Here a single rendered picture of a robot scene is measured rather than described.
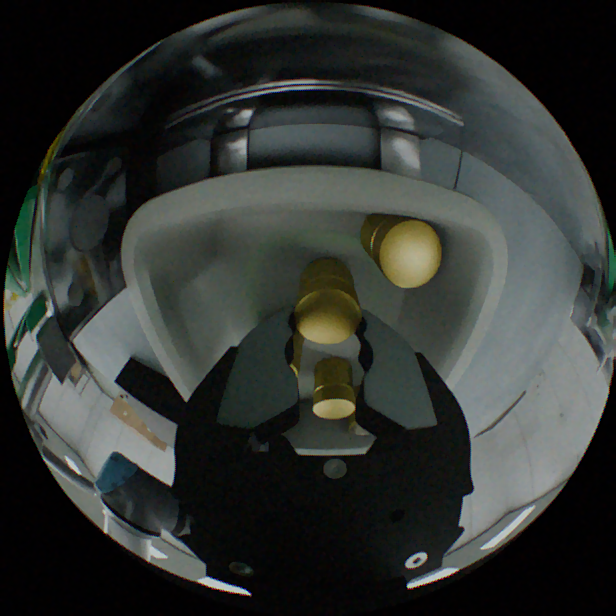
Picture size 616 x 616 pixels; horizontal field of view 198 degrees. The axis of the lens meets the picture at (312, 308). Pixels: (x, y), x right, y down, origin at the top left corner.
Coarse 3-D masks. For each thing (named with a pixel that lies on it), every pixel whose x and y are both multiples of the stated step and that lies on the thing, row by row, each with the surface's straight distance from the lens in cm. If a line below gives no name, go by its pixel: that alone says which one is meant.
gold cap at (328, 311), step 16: (304, 272) 13; (320, 272) 11; (336, 272) 11; (304, 288) 10; (320, 288) 9; (336, 288) 10; (352, 288) 11; (304, 304) 10; (320, 304) 10; (336, 304) 10; (352, 304) 10; (304, 320) 10; (320, 320) 10; (336, 320) 10; (352, 320) 10; (304, 336) 11; (320, 336) 11; (336, 336) 11
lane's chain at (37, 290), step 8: (32, 232) 28; (32, 240) 28; (32, 248) 29; (32, 256) 31; (32, 264) 35; (32, 272) 41; (32, 280) 52; (40, 280) 21; (32, 288) 74; (40, 288) 24; (32, 296) 147; (40, 296) 29
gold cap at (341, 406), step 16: (320, 368) 18; (336, 368) 17; (320, 384) 17; (336, 384) 16; (352, 384) 17; (320, 400) 16; (336, 400) 16; (352, 400) 16; (320, 416) 18; (336, 416) 18
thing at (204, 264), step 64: (192, 192) 7; (256, 192) 6; (320, 192) 6; (384, 192) 6; (448, 192) 7; (128, 256) 10; (192, 256) 13; (256, 256) 14; (320, 256) 13; (448, 256) 11; (192, 320) 13; (256, 320) 16; (384, 320) 16; (448, 320) 11; (192, 384) 14; (448, 384) 12; (320, 448) 21
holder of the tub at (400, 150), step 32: (256, 96) 11; (288, 96) 11; (320, 96) 12; (352, 96) 11; (384, 96) 11; (192, 128) 15; (224, 128) 16; (256, 128) 16; (384, 128) 16; (416, 128) 15; (448, 128) 14; (224, 160) 16; (384, 160) 15; (416, 160) 16
